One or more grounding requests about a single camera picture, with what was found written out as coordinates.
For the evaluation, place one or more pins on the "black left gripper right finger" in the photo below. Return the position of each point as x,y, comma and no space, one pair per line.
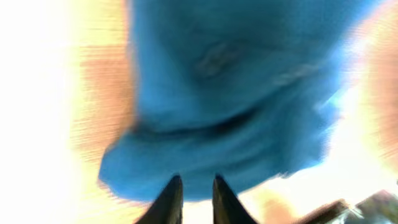
227,209

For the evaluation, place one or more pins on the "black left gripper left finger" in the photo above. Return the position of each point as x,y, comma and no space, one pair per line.
167,207

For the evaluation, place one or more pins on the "teal blue polo shirt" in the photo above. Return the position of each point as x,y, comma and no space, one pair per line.
248,89

